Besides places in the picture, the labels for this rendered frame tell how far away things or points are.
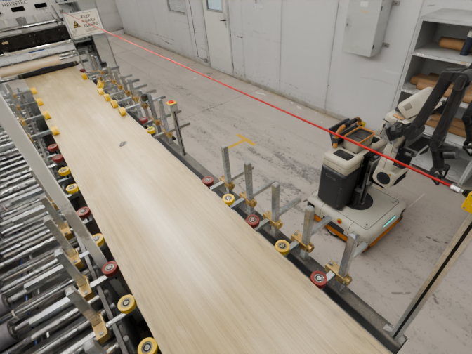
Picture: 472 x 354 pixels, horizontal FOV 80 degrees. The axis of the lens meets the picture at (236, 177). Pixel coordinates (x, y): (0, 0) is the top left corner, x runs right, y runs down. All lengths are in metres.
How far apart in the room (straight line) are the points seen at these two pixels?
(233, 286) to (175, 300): 0.28
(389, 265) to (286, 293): 1.50
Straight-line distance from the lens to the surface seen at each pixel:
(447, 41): 3.55
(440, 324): 2.68
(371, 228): 2.63
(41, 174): 1.43
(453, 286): 2.90
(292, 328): 1.39
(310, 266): 1.78
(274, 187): 1.59
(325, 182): 2.57
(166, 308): 1.49
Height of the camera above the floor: 2.18
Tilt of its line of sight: 40 degrees down
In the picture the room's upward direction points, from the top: 6 degrees counter-clockwise
